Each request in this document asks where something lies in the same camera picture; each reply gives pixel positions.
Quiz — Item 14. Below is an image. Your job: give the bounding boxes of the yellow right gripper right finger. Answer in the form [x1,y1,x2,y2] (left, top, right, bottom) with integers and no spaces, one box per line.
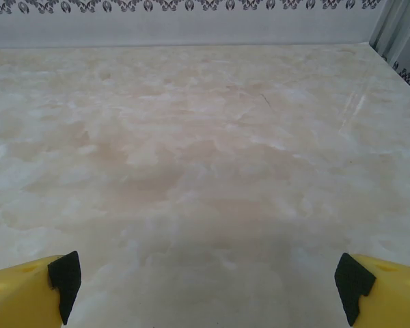
[333,252,410,328]

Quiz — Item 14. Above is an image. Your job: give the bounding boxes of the aluminium frame rear post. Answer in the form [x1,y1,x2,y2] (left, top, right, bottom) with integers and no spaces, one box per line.
[370,0,410,69]

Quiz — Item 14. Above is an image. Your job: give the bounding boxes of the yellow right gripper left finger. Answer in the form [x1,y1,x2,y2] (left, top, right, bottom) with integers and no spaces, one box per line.
[0,250,81,328]

